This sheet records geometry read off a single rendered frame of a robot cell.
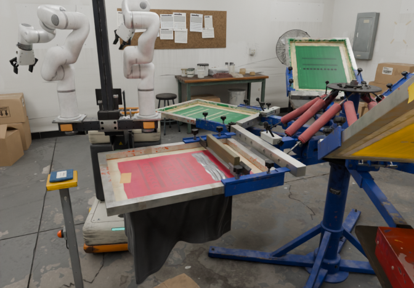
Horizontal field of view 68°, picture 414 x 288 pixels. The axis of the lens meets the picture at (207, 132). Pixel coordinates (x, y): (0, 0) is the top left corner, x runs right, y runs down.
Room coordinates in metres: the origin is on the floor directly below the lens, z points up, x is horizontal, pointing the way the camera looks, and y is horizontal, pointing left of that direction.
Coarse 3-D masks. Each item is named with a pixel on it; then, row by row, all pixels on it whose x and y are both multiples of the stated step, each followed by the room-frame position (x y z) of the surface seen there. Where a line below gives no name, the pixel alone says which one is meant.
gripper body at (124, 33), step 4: (120, 28) 2.06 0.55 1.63; (124, 28) 2.05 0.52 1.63; (116, 32) 2.07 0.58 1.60; (120, 32) 2.06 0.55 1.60; (124, 32) 2.05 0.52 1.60; (128, 32) 2.04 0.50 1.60; (132, 32) 2.05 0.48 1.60; (120, 36) 2.06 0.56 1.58; (124, 36) 2.05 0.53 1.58; (128, 36) 2.04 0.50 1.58; (132, 36) 2.07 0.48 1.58; (124, 40) 2.05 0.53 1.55
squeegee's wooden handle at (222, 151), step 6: (210, 138) 1.60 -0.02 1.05; (210, 144) 1.59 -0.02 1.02; (216, 144) 1.52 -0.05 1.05; (222, 144) 1.49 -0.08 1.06; (216, 150) 1.52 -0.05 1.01; (222, 150) 1.44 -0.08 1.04; (228, 150) 1.40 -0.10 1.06; (222, 156) 1.44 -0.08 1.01; (228, 156) 1.38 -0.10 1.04; (234, 156) 1.33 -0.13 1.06; (228, 162) 1.38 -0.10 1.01; (234, 162) 1.32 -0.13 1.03
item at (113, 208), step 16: (176, 144) 1.67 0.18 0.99; (192, 144) 1.70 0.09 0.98; (240, 144) 1.68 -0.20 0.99; (256, 160) 1.45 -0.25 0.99; (112, 192) 1.11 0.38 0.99; (176, 192) 1.12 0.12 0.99; (192, 192) 1.12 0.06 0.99; (208, 192) 1.15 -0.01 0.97; (112, 208) 1.01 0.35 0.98; (128, 208) 1.03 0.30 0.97; (144, 208) 1.05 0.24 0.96
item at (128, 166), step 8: (192, 152) 1.63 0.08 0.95; (208, 152) 1.64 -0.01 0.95; (136, 160) 1.52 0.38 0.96; (144, 160) 1.52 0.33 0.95; (152, 160) 1.52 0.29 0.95; (192, 160) 1.52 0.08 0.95; (216, 160) 1.52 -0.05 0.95; (120, 168) 1.42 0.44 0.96; (128, 168) 1.42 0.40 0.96; (136, 168) 1.42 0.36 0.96; (136, 176) 1.33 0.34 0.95
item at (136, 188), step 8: (200, 168) 1.42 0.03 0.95; (224, 168) 1.42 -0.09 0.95; (208, 176) 1.33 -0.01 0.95; (232, 176) 1.33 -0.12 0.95; (128, 184) 1.25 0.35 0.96; (136, 184) 1.25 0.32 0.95; (144, 184) 1.25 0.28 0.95; (184, 184) 1.25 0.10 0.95; (192, 184) 1.25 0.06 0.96; (200, 184) 1.25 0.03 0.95; (128, 192) 1.17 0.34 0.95; (136, 192) 1.18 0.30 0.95; (144, 192) 1.18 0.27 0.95; (152, 192) 1.18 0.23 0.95; (160, 192) 1.18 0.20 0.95
